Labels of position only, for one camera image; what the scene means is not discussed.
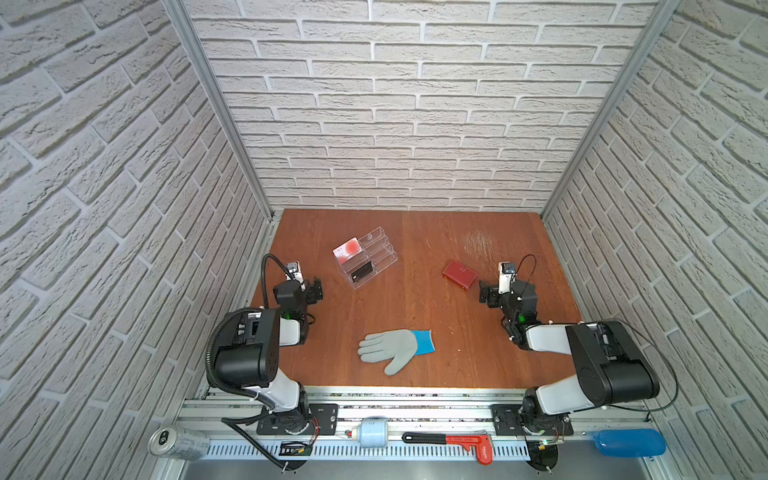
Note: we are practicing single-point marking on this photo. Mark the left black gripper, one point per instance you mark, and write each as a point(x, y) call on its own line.
point(312, 290)

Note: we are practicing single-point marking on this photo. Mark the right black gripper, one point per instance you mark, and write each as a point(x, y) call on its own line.
point(492, 294)

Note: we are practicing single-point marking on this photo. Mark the red leather card holder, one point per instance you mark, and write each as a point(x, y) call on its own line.
point(459, 274)

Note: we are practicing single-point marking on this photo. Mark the clear acrylic card organizer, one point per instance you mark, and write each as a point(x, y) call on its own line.
point(377, 249)

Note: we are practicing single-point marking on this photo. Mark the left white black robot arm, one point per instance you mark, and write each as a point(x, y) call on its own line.
point(243, 351)

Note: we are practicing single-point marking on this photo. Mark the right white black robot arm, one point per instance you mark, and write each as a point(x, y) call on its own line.
point(610, 368)

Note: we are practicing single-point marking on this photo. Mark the black card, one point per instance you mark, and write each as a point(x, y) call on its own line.
point(361, 272)

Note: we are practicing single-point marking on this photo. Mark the red white card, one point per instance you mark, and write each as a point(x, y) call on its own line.
point(347, 251)

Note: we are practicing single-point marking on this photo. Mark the grey blue work glove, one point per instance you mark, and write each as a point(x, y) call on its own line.
point(395, 347)

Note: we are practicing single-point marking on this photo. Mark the red black pipe wrench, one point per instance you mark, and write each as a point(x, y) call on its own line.
point(478, 444)

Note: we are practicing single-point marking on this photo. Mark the black round foot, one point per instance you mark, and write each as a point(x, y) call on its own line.
point(542, 457)

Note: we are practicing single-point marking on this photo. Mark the white plastic bottle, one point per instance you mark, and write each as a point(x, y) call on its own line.
point(372, 432)

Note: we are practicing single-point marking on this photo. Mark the blue plastic bottle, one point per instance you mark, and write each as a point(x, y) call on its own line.
point(630, 443)

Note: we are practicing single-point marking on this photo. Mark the silver drink can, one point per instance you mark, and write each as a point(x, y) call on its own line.
point(180, 443)

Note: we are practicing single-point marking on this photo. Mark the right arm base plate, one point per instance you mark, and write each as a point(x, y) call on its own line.
point(514, 420)

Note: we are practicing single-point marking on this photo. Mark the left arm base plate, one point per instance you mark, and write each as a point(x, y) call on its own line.
point(321, 417)

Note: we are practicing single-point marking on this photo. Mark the aluminium rail frame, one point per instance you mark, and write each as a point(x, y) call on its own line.
point(451, 411)

